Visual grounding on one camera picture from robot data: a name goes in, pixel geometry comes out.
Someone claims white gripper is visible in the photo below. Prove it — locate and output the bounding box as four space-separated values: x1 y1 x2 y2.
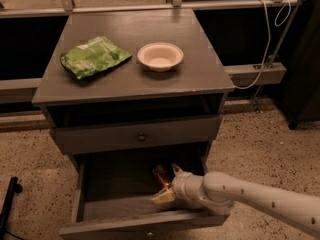
152 163 213 210

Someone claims red coke can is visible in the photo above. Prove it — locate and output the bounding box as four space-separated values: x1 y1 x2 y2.
152 165 172 188

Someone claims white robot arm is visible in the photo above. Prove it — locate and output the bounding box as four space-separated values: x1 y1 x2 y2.
152 163 320 240

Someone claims round metal drawer knob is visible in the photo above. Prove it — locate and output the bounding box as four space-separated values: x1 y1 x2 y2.
137 133 146 142

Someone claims open grey middle drawer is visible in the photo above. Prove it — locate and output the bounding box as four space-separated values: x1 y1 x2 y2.
59 142 226 240

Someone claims grey wooden drawer cabinet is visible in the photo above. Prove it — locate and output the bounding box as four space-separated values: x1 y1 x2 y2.
31 9 235 172

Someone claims closed grey top drawer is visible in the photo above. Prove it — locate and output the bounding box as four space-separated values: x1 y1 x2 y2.
53 115 222 155

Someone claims white paper bowl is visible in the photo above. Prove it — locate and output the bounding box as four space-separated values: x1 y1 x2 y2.
137 42 184 72

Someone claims green chip bag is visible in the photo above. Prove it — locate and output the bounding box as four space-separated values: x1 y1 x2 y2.
60 36 132 80

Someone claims dark cabinet at right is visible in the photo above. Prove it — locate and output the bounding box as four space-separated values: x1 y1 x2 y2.
280 0 320 130

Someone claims black floor stand leg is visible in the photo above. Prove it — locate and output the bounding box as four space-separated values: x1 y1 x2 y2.
0 177 23 240

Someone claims grey metal railing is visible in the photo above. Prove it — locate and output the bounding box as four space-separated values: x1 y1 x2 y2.
0 0 309 105

